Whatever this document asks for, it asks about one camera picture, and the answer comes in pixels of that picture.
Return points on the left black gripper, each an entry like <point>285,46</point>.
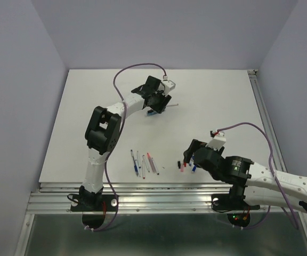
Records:
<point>160,107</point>

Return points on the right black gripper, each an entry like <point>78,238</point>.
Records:
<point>195,144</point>

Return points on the thin pen black cap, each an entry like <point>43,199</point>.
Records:
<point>156,169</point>

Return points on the translucent red pen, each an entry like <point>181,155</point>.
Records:
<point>151,163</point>

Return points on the white marker blue cap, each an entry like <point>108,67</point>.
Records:
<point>138,159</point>

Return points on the blue ballpoint pen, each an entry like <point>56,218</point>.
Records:
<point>134,163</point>

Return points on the thin white red-tipped pen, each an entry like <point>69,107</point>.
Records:
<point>143,170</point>

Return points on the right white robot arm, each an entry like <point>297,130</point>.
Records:
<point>252,184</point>

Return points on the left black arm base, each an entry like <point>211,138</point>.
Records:
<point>98,210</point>

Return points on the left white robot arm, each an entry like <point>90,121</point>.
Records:
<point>105,125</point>

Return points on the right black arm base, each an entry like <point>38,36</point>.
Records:
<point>232,203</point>

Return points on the light blue pen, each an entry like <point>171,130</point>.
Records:
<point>151,113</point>

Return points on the uncapped white blue marker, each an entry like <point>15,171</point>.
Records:
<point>146,163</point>

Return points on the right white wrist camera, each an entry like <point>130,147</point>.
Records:
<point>217,140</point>

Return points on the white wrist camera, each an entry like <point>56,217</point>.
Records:
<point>168,86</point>
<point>217,140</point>

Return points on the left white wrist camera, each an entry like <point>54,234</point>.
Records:
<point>168,86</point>

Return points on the aluminium right side rail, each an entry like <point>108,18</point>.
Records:
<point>278,160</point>

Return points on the aluminium rail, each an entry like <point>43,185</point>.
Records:
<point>154,219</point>
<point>278,160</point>

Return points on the aluminium front rail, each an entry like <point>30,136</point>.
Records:
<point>154,219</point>

